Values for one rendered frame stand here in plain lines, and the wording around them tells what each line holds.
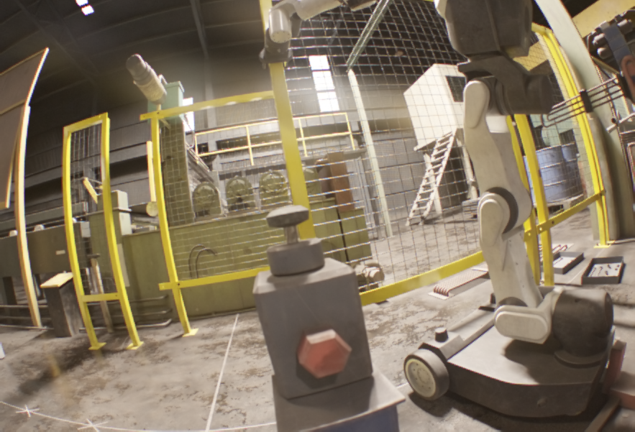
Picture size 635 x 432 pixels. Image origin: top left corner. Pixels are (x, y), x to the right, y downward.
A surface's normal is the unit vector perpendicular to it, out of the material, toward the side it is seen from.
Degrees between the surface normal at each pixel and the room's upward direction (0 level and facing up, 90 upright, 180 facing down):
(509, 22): 95
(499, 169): 90
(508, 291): 90
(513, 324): 90
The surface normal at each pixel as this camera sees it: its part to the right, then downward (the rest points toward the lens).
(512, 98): -0.81, 0.51
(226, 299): 0.19, -0.13
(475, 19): -0.74, 0.37
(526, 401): -0.73, 0.08
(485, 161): -0.91, 0.14
